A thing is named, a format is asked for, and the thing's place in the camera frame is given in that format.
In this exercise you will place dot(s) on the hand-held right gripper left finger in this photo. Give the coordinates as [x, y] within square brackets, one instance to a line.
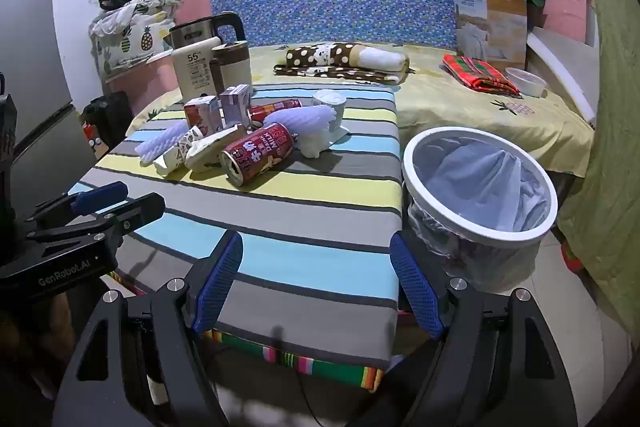
[220, 277]

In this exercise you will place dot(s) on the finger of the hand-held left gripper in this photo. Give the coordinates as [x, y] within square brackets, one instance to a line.
[100, 198]
[142, 209]

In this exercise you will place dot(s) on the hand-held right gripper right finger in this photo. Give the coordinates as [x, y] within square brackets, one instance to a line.
[415, 287]

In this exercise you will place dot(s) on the patterned paper cup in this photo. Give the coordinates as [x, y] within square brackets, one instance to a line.
[180, 154]

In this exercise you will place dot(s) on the white round trash bin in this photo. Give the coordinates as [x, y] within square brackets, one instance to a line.
[480, 239]

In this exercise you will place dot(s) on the cream drink carton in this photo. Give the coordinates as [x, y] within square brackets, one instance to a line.
[210, 152]

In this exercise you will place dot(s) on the red drink carton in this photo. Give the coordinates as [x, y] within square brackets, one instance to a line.
[202, 117]

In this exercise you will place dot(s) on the clear plastic bin liner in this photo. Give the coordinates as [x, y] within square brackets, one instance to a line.
[480, 187]

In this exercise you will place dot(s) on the large red drink can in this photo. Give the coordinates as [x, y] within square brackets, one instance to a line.
[255, 152]

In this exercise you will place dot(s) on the purple drink carton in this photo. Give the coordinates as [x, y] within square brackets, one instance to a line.
[235, 104]

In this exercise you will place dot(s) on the small red drink can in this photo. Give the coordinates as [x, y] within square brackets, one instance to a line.
[272, 109]

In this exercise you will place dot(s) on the white paper cup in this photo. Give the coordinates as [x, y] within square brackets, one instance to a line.
[330, 104]

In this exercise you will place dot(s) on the black bag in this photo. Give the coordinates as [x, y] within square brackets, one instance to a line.
[112, 112]

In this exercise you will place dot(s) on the striped tablecloth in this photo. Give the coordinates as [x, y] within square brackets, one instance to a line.
[300, 207]

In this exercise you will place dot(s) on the rainbow striped cloth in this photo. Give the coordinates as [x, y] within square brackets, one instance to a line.
[300, 362]

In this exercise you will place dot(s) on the pink cabinet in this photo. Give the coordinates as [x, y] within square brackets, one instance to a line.
[150, 82]

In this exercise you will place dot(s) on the white thermos bottle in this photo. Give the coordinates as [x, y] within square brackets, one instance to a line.
[195, 72]

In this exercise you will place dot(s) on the grey refrigerator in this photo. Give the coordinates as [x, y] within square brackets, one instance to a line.
[30, 57]

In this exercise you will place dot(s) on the red green item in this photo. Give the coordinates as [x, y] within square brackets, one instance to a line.
[570, 257]

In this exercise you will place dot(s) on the pineapple print cloth pile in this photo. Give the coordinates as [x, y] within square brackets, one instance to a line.
[135, 37]

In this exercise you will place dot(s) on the beige brown thermal cup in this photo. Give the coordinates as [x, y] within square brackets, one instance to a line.
[235, 67]

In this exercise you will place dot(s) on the yellow bedsheet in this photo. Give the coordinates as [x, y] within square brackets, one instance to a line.
[450, 112]

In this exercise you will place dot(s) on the stainless steel kettle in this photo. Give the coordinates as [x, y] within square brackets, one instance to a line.
[190, 34]

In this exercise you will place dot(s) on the red plaid cloth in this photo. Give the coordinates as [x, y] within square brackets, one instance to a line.
[475, 74]

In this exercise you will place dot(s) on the white plastic bowl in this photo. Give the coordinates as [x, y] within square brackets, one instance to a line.
[525, 82]

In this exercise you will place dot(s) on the brown polka dot blanket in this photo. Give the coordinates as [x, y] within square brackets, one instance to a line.
[320, 57]

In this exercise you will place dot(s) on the white board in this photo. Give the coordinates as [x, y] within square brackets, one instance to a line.
[560, 62]

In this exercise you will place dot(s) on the green curtain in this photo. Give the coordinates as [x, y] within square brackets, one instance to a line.
[615, 107]

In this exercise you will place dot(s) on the bedding package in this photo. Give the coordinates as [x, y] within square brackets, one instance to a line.
[495, 27]

